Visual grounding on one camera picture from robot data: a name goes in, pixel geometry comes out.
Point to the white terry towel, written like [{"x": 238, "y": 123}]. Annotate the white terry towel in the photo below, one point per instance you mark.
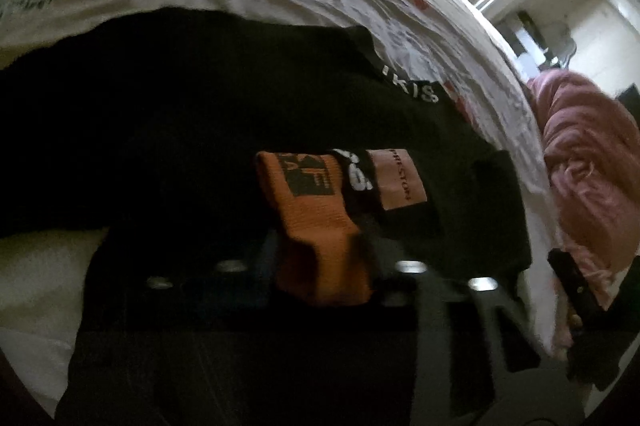
[{"x": 40, "y": 286}]

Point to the pink fleece blanket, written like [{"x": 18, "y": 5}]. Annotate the pink fleece blanket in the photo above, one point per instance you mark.
[{"x": 585, "y": 166}]

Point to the black sweater with orange cuffs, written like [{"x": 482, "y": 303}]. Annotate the black sweater with orange cuffs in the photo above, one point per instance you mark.
[{"x": 200, "y": 116}]

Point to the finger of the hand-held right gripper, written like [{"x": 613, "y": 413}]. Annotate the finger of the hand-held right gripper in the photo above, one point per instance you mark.
[{"x": 572, "y": 278}]

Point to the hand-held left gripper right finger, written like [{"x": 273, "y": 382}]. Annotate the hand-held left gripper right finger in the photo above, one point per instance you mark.
[{"x": 435, "y": 306}]

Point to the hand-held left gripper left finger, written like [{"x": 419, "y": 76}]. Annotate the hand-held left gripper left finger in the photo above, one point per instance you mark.
[{"x": 260, "y": 276}]

